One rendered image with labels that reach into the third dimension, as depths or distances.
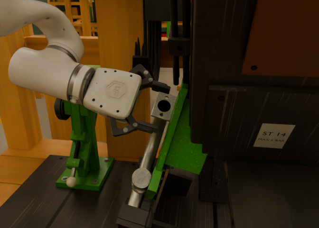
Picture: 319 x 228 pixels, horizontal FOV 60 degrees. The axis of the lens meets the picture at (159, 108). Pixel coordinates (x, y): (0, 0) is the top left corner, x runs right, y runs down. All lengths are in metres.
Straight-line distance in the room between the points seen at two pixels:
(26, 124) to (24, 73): 0.50
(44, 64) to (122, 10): 0.32
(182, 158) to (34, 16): 0.37
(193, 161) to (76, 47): 0.35
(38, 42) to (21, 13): 0.52
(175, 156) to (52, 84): 0.28
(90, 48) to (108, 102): 0.44
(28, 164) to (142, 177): 0.58
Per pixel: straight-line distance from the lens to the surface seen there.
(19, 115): 1.08
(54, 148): 1.11
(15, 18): 0.53
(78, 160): 0.79
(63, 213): 0.78
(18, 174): 1.01
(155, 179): 0.52
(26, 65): 0.61
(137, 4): 0.82
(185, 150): 0.51
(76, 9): 10.47
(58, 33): 0.64
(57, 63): 0.60
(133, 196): 0.64
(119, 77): 0.58
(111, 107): 0.55
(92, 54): 0.97
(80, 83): 0.57
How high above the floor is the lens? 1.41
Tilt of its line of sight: 23 degrees down
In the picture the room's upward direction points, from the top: straight up
